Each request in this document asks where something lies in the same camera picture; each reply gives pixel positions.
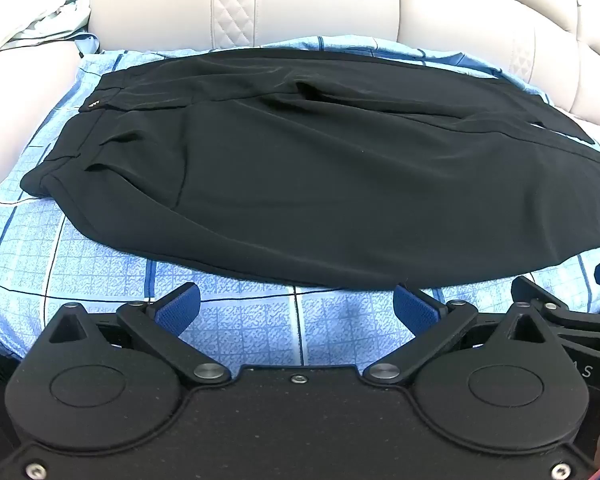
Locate black pants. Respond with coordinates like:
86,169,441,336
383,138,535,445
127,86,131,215
20,45,600,292

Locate blue checked bedsheet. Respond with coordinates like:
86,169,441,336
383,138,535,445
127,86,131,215
0,35,600,367

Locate white cloth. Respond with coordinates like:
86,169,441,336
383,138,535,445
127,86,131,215
0,0,71,61

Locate beige padded headboard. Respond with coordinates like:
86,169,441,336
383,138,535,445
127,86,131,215
87,0,600,137

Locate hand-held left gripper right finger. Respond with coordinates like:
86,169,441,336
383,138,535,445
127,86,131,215
362,284,557,387

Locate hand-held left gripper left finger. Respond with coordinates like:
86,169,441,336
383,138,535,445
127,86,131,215
44,282,232,387

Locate beige leather cushion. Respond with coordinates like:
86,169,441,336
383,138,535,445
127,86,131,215
0,40,83,201

